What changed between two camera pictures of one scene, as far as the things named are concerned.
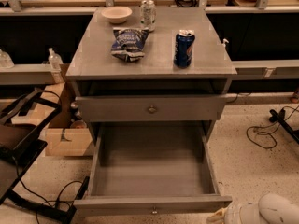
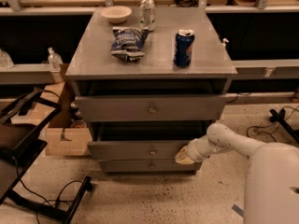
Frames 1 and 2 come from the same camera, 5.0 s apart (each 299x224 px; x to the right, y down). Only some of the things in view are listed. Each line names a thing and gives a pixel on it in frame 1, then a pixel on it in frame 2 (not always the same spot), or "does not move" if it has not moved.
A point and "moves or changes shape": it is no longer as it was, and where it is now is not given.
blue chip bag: [128, 42] does not move
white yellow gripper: [237, 214] -> [193, 152]
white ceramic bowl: [117, 14] does not move
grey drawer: [150, 169] moves or changes shape
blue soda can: [184, 48] does not move
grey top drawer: [149, 108] does not move
